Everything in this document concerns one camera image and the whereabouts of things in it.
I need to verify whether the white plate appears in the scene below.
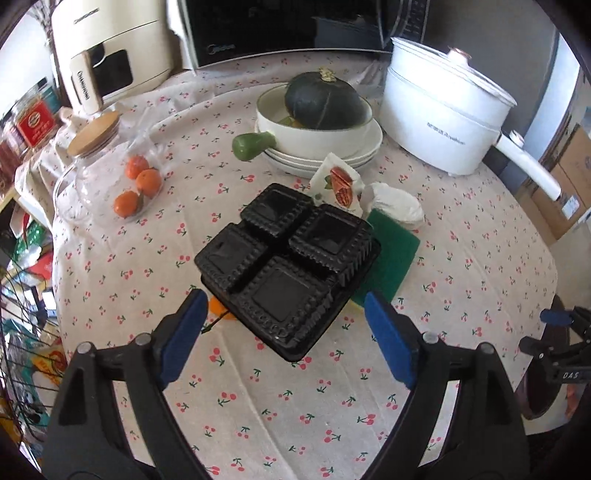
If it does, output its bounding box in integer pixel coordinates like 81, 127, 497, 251
265, 119, 384, 169
263, 138, 383, 179

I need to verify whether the cream air fryer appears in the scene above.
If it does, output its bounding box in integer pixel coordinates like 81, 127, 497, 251
50, 0, 179, 114

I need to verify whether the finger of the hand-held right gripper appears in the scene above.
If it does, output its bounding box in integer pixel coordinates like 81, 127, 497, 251
539, 305, 591, 331
518, 336, 556, 359

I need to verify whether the white fruit print packet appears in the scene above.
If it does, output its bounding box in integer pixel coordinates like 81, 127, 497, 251
309, 153, 366, 216

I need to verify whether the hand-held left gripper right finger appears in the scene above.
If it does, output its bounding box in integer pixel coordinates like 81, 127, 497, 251
364, 291, 527, 480

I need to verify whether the black microwave oven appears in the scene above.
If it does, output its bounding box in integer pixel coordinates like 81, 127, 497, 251
178, 0, 435, 71

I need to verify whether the clear plastic bag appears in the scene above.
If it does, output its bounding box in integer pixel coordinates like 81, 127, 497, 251
121, 124, 174, 224

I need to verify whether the black wire rack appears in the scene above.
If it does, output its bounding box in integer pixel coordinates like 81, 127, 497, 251
0, 263, 66, 462

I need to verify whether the green sponge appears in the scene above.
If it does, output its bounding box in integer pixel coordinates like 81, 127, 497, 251
350, 207, 421, 308

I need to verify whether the grey refrigerator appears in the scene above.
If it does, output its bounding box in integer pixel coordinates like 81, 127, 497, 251
422, 0, 583, 185

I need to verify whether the small orange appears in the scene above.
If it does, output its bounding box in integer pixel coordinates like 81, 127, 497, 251
136, 169, 163, 198
113, 191, 141, 218
126, 156, 150, 180

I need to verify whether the dark green squash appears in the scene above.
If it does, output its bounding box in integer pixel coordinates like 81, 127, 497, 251
283, 67, 366, 130

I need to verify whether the cherry print tablecloth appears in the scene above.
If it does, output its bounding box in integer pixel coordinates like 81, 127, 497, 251
14, 50, 560, 480

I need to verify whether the white electric cooking pot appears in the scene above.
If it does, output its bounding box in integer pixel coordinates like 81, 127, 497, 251
379, 36, 563, 202

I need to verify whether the dark brown round stool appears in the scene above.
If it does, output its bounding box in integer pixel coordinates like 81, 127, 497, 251
516, 305, 591, 422

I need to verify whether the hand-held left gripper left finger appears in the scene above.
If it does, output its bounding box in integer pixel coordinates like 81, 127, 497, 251
44, 290, 209, 480

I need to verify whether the glass jar with wooden lid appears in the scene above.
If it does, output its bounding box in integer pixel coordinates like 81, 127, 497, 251
52, 111, 136, 224

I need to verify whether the white bowl with green handle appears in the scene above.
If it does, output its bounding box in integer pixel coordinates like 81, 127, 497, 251
232, 85, 375, 162

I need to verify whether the crumpled white tissue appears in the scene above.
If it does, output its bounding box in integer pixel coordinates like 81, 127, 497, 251
359, 181, 426, 230

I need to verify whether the black plastic tray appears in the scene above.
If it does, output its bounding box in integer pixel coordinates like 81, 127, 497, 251
193, 182, 382, 362

